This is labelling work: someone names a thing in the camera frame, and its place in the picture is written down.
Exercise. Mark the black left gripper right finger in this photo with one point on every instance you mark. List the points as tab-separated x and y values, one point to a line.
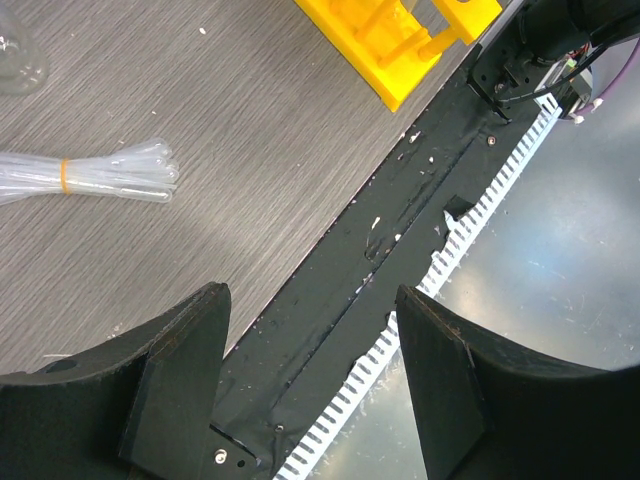
487	407

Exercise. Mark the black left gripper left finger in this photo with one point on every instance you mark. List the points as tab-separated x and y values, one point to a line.
139	401

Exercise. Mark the bundle of plastic pipettes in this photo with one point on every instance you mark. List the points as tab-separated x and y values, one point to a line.
142	172

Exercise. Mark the yellow test tube rack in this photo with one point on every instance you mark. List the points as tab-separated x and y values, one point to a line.
385	43

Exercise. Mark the white slotted cable duct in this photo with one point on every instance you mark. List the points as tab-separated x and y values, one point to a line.
371	369

